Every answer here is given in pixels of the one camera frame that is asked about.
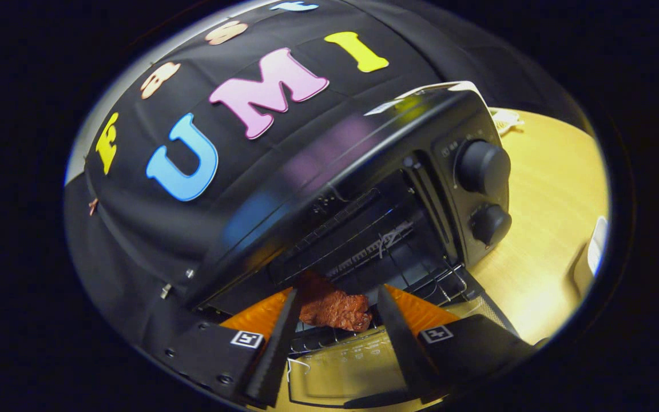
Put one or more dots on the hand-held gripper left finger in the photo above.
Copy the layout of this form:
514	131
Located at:
275	355

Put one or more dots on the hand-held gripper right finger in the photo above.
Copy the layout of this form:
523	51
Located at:
404	343

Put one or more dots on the red meat piece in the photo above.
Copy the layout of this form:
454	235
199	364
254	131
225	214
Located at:
332	306

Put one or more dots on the black toaster oven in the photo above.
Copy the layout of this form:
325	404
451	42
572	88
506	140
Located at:
364	149

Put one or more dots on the white pop-up toaster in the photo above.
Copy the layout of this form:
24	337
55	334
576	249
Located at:
467	85

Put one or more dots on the metal cloth clip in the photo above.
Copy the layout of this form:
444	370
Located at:
166	290

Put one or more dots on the white rectangular plate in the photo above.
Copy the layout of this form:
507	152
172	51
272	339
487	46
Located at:
597	246

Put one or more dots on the red cloth clip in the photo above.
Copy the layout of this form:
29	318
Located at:
93	206

